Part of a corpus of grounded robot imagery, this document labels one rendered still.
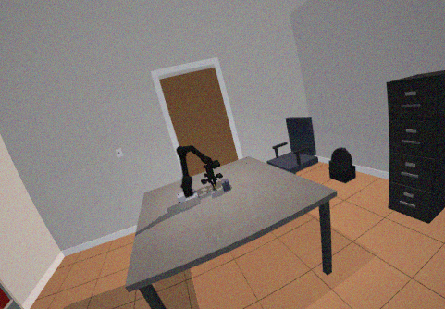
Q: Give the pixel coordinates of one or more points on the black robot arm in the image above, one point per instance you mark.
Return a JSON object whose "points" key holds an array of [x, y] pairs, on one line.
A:
{"points": [[186, 179]]}

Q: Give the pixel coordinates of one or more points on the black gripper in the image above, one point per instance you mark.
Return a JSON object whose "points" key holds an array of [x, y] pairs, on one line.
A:
{"points": [[211, 177]]}

